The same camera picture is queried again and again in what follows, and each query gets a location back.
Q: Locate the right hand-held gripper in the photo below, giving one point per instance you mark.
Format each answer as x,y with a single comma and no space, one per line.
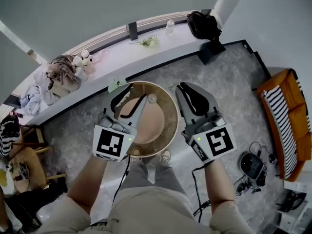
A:
214,140

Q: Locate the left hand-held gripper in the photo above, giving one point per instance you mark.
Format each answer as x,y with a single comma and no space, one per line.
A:
109,142

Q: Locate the small clear container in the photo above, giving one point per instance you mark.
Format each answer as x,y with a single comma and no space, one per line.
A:
152,99

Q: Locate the person's right forearm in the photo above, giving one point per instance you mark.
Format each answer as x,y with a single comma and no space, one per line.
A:
220,184

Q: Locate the person's left forearm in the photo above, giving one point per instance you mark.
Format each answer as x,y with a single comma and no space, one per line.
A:
92,179

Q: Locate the round rimmed wooden side table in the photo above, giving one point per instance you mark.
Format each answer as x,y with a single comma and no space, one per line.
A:
170,116

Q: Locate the pink round plate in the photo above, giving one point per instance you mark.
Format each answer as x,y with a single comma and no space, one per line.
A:
152,127

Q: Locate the person's left shoe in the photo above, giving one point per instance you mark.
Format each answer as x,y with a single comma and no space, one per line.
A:
137,152

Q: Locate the person's shoe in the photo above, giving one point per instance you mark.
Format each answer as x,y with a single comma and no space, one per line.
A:
137,152
166,155

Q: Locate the white window ledge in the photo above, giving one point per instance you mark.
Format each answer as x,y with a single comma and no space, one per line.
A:
126,57

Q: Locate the black box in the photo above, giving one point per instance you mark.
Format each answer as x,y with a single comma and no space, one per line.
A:
210,51

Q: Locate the person's right shoe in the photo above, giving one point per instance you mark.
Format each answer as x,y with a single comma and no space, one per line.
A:
166,155

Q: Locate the pink cloth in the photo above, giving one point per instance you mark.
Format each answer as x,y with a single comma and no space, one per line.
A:
101,55

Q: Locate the cluster of white bottles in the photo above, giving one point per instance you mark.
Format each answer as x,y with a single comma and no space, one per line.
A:
83,62

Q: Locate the white flower bouquet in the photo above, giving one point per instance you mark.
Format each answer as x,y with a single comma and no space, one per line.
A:
150,42

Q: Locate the person's grey trousers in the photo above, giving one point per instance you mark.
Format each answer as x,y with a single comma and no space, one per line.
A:
156,177

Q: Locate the brown striped fabric bag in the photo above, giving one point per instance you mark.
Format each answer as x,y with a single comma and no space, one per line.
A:
61,68

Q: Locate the black bag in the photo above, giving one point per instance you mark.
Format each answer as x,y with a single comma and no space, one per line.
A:
203,25

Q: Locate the black upright stand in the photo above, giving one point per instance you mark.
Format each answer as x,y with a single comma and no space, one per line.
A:
132,31

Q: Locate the grey round floor device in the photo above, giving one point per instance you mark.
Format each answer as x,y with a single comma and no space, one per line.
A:
253,167

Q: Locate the black white striped blanket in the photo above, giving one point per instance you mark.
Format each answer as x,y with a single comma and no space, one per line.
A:
280,121

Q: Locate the orange sofa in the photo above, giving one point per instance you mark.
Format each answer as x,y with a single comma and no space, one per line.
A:
299,111

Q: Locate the wooden chair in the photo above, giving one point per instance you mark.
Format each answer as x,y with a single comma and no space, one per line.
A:
31,164

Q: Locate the person's beige shirt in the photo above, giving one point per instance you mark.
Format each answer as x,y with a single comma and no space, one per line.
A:
156,213

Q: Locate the black white striped garment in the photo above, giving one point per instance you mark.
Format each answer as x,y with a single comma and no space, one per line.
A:
8,135

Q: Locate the white storage box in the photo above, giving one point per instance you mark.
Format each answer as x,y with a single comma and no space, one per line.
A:
297,220

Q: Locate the black folded frame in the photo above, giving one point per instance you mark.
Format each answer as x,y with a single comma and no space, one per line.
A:
291,200

